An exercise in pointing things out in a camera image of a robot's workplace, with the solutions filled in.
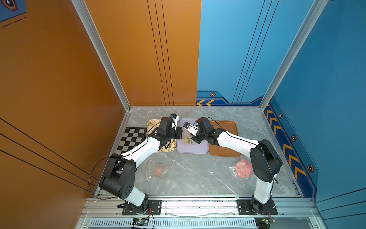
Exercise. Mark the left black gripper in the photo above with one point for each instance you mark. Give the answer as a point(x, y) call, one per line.
point(178, 131)

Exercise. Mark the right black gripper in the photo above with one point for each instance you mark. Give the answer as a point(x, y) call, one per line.
point(195, 139)

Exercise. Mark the ziploc bag ring cookies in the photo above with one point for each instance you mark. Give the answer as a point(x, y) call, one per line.
point(156, 170)

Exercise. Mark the ziploc bag mixed cookies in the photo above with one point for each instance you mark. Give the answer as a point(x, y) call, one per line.
point(187, 138)

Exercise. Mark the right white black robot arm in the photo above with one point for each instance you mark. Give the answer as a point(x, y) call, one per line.
point(265, 161)

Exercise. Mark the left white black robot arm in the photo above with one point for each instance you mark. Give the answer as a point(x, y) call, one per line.
point(118, 177)

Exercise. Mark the ziploc bag pink cookies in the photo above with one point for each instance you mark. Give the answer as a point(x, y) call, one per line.
point(241, 171)

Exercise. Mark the lavender plastic tray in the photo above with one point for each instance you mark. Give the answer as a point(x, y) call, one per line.
point(202, 148)

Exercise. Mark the floral pattern tray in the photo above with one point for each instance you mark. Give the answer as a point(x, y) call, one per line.
point(170, 146)

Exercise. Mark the brown plastic tray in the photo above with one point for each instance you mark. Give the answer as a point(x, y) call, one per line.
point(230, 127)

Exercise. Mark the black white checkerboard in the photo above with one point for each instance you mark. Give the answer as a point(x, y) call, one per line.
point(132, 137)

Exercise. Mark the left green circuit board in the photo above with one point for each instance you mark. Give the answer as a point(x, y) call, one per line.
point(140, 222)

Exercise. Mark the green circuit board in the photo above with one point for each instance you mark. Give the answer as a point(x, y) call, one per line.
point(264, 223)
point(140, 222)

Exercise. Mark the right green circuit board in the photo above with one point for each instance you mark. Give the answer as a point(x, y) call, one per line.
point(264, 223)

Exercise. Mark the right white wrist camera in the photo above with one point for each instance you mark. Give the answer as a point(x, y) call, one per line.
point(190, 128)

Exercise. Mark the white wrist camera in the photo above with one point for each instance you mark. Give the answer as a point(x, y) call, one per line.
point(190, 128)
point(175, 119)

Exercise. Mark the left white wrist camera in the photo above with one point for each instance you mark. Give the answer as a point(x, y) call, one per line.
point(175, 119)

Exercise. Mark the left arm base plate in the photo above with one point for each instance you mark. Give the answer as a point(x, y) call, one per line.
point(152, 206)

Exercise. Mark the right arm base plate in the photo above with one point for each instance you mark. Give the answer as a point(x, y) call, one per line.
point(254, 207)

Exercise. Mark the aluminium front rail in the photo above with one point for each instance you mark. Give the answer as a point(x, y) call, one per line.
point(202, 207)

